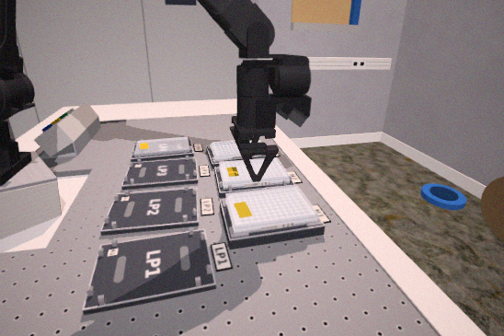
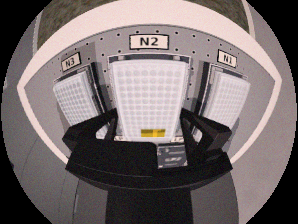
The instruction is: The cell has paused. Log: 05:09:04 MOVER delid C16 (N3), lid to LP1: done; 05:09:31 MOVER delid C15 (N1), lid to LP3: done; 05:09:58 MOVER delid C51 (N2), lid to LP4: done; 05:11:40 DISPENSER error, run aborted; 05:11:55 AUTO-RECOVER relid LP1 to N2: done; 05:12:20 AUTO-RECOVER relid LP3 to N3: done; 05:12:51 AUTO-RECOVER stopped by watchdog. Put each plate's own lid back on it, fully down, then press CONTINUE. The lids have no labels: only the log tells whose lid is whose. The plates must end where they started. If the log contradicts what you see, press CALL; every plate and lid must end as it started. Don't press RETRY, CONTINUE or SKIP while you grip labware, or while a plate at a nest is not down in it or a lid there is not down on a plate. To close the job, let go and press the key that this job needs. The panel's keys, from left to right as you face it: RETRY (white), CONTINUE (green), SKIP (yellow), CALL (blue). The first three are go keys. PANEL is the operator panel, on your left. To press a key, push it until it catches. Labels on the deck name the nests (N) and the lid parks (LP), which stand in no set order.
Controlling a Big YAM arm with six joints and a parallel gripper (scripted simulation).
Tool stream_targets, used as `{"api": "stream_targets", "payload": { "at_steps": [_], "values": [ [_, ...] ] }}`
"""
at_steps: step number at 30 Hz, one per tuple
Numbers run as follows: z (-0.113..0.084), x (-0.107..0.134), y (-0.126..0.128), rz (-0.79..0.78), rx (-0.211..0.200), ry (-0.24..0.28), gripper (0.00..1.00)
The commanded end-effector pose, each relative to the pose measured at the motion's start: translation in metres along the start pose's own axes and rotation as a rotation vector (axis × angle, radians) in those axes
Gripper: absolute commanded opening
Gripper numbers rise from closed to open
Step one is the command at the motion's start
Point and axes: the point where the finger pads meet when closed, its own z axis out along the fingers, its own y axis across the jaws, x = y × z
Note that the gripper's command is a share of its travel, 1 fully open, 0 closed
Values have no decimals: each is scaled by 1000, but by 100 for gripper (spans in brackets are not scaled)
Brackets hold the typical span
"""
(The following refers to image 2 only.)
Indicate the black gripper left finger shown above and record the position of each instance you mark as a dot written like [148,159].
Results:
[88,128]

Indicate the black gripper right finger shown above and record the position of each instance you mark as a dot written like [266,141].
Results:
[214,135]

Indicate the dark grey rectangular lid park plate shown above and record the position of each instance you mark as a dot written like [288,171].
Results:
[171,155]

